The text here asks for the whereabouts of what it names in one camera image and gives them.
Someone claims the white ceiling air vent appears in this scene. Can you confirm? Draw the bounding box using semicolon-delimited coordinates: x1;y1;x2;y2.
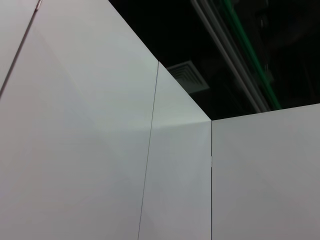
165;59;210;95

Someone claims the white ceiling pipe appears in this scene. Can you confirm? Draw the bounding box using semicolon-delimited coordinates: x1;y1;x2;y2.
199;0;271;113
191;0;263;114

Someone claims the green ceiling pipe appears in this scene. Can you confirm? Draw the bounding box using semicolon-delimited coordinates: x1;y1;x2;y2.
221;0;283;111

